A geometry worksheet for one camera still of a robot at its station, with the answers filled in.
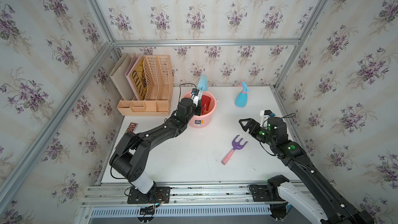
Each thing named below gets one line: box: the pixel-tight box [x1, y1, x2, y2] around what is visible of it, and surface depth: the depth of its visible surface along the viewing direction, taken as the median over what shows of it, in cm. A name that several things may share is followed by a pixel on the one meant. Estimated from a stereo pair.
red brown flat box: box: [123, 122, 139, 135], surface depth 98 cm
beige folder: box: [109, 52, 136, 101], surface depth 92 cm
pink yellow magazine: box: [124, 54, 148, 101], surface depth 97 cm
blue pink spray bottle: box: [234, 79, 250, 108], surface depth 104 cm
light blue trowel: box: [197, 74, 208, 101], surface depth 86 cm
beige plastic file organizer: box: [117, 54, 175, 117], surface depth 106 cm
